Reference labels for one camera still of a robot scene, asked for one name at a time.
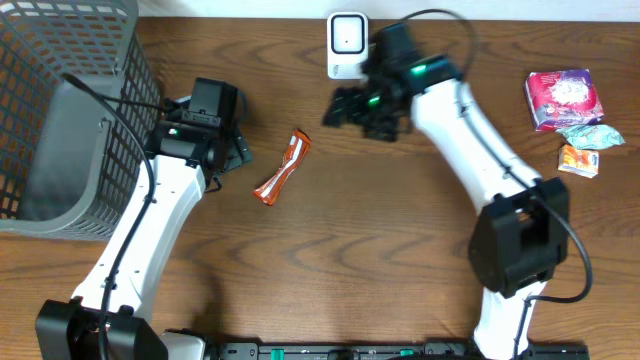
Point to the grey plastic mesh basket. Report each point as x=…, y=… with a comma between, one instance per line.
x=77, y=93

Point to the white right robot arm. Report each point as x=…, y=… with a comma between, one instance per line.
x=520, y=236

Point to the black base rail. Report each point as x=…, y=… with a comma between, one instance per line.
x=435, y=349

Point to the white barcode scanner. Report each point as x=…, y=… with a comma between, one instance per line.
x=347, y=45

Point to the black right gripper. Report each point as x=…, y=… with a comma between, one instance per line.
x=350, y=97

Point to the mint green snack wrapper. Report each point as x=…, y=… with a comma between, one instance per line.
x=592, y=137

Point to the red snack bar wrapper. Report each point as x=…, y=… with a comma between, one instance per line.
x=298, y=147

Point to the orange juice carton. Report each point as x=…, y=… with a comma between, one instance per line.
x=579, y=162

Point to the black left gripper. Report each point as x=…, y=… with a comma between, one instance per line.
x=232, y=151

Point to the purple sanitary pad pack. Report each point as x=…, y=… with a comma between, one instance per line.
x=561, y=99

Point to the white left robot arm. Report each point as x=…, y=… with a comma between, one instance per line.
x=109, y=314

